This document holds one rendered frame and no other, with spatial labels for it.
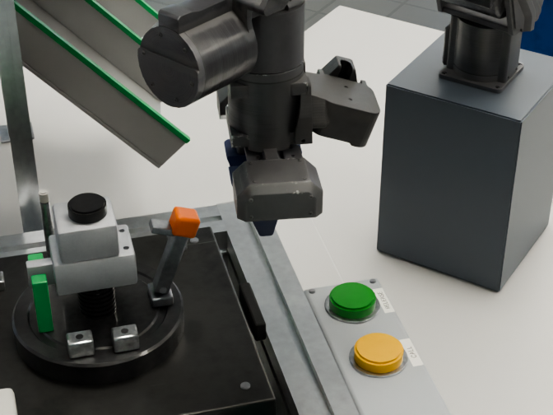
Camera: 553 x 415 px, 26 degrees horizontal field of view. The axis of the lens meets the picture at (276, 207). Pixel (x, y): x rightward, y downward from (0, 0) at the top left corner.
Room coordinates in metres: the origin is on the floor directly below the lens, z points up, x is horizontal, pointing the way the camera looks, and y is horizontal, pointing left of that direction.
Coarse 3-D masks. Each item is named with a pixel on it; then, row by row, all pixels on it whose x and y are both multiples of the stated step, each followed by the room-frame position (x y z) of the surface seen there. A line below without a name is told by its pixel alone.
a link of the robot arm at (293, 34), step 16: (304, 0) 0.79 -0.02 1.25; (256, 16) 0.77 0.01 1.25; (272, 16) 0.77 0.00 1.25; (288, 16) 0.77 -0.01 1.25; (256, 32) 0.77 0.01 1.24; (272, 32) 0.77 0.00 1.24; (288, 32) 0.77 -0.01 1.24; (272, 48) 0.77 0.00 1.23; (288, 48) 0.77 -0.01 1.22; (256, 64) 0.77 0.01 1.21; (272, 64) 0.77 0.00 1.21; (288, 64) 0.77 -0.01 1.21
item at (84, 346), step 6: (90, 330) 0.72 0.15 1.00; (66, 336) 0.71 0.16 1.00; (72, 336) 0.71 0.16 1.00; (78, 336) 0.71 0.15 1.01; (84, 336) 0.71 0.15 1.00; (90, 336) 0.71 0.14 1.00; (72, 342) 0.71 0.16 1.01; (78, 342) 0.71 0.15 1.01; (84, 342) 0.71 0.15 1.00; (90, 342) 0.71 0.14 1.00; (72, 348) 0.70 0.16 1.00; (78, 348) 0.70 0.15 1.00; (84, 348) 0.71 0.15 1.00; (90, 348) 0.71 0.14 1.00; (72, 354) 0.70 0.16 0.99; (78, 354) 0.70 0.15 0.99; (84, 354) 0.71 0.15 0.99; (90, 354) 0.71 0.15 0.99
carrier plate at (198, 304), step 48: (144, 240) 0.89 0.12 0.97; (192, 240) 0.89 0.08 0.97; (192, 288) 0.82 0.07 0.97; (0, 336) 0.75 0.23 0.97; (192, 336) 0.75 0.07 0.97; (240, 336) 0.75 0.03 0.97; (0, 384) 0.70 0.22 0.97; (48, 384) 0.70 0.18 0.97; (144, 384) 0.70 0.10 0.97; (192, 384) 0.70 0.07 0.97; (240, 384) 0.70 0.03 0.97
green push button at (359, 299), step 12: (336, 288) 0.81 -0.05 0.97; (348, 288) 0.81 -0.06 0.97; (360, 288) 0.81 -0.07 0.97; (336, 300) 0.80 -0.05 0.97; (348, 300) 0.80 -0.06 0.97; (360, 300) 0.80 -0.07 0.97; (372, 300) 0.80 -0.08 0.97; (336, 312) 0.79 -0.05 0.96; (348, 312) 0.79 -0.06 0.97; (360, 312) 0.79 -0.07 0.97
